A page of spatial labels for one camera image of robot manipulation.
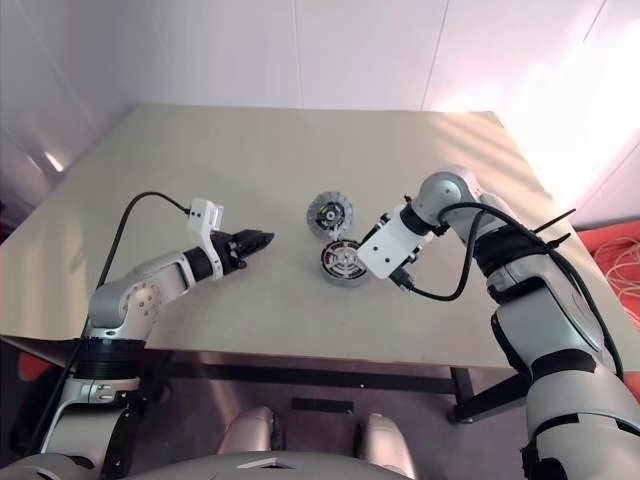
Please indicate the orange fabric bag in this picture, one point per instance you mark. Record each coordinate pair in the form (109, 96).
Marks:
(587, 245)

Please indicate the round silver motor housing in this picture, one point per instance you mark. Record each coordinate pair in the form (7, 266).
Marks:
(345, 284)

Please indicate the grey robot chest panel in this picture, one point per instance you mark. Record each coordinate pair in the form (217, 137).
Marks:
(300, 467)

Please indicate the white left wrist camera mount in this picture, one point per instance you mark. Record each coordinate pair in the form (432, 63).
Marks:
(200, 215)

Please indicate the round spoked motor lid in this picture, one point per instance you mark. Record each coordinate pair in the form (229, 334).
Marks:
(330, 212)

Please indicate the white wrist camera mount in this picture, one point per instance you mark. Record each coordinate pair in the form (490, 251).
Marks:
(387, 247)
(200, 215)

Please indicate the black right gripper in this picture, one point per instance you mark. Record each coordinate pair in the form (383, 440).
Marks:
(382, 225)

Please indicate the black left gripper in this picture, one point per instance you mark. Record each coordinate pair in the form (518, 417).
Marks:
(230, 252)

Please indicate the rounded grey metallic shape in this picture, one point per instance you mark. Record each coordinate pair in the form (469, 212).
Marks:
(252, 430)
(385, 445)

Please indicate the black zip tie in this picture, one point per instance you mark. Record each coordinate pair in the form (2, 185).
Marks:
(557, 220)
(555, 241)

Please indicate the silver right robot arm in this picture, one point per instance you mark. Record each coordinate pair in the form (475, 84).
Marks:
(545, 300)

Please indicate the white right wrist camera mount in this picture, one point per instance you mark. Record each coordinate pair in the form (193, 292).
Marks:
(387, 247)

